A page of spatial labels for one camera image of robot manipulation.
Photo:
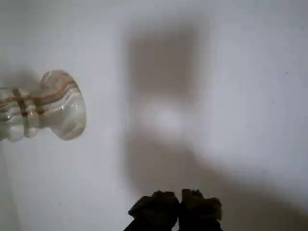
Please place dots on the marbled onyx stone vase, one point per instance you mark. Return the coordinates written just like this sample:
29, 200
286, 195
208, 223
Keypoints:
65, 108

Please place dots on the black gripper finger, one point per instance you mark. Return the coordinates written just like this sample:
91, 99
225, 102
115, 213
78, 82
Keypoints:
199, 214
154, 211

